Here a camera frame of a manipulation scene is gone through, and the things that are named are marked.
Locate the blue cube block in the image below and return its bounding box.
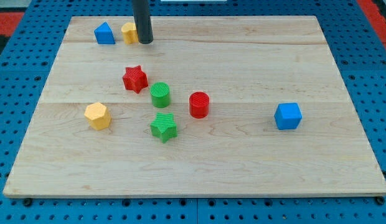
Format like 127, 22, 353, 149
274, 103, 303, 130

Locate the red cylinder block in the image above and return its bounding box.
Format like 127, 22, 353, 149
189, 91, 210, 119

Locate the light wooden board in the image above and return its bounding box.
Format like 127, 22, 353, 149
3, 16, 386, 198

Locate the green star block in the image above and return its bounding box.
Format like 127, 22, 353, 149
150, 113, 178, 143

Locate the green cylinder block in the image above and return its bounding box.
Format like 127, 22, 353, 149
150, 82, 171, 108

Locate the red star block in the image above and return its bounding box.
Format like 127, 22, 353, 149
122, 65, 148, 94

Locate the yellow hexagon block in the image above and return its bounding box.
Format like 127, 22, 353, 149
84, 102, 111, 131

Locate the yellow heart-shaped block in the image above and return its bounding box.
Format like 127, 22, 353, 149
121, 22, 139, 44

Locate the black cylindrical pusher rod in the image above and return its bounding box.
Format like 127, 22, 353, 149
131, 0, 153, 44

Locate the blue triangular prism block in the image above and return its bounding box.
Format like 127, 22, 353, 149
94, 22, 116, 45

